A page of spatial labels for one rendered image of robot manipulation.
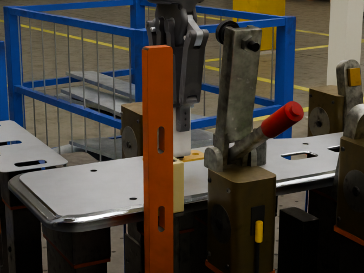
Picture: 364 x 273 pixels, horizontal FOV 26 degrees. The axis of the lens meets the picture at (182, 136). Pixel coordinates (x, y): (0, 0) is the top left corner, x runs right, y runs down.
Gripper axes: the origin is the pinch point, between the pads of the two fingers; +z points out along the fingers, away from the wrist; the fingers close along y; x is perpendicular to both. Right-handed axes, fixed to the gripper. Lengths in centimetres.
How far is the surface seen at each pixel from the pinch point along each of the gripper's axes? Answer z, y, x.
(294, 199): 36, 54, -60
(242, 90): -8.1, -16.4, 0.1
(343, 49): 53, 329, -298
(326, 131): 8.5, 15.9, -37.6
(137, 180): 6.5, 0.2, 5.5
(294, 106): -8.2, -26.4, 0.2
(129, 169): 6.4, 5.3, 4.4
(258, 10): 58, 615, -417
